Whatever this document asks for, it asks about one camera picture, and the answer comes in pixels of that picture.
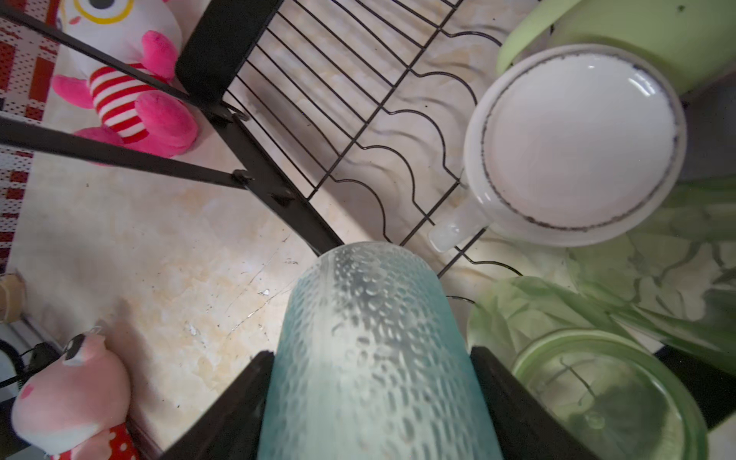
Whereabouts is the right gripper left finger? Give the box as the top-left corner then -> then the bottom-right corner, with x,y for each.
161,351 -> 275,460

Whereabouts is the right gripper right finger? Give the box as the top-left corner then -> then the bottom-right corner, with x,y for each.
470,346 -> 596,460

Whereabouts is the short green glass cup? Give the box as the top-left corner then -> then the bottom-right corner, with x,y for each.
467,276 -> 709,459

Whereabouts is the teal glass cup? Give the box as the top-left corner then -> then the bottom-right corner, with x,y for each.
258,241 -> 502,459

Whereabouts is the white mug red interior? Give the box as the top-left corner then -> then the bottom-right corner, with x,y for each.
429,44 -> 687,252

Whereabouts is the white mug green handle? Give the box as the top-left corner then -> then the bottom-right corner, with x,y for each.
496,0 -> 735,95

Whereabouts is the pink bear plush toy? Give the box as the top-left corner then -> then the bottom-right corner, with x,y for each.
11,330 -> 141,459

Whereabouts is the yellow pink owl plush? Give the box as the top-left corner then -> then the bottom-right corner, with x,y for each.
52,0 -> 199,158

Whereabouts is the black wire dish rack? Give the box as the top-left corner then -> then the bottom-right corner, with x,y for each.
0,0 -> 736,429

